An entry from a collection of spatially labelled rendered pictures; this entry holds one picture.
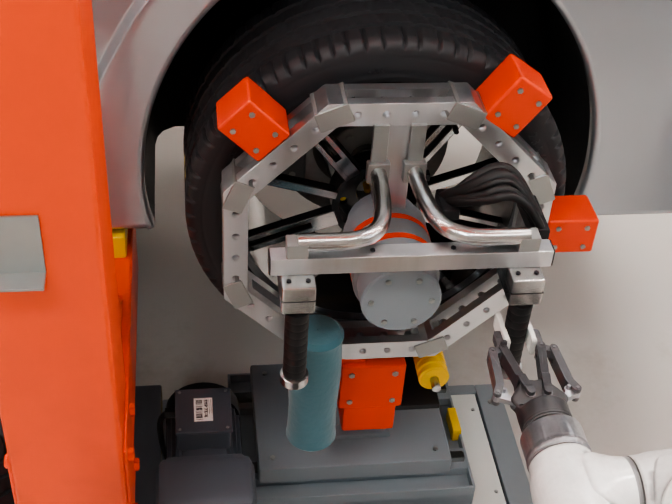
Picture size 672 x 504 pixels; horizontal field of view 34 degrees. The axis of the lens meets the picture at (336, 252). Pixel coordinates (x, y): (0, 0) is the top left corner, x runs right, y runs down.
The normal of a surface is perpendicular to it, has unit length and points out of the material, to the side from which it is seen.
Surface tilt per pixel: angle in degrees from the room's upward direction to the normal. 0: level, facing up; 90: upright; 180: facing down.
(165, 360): 0
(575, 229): 90
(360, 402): 90
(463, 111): 90
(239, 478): 0
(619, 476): 8
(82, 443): 90
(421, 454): 0
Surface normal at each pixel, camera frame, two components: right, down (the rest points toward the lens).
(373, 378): 0.12, 0.64
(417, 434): 0.06, -0.77
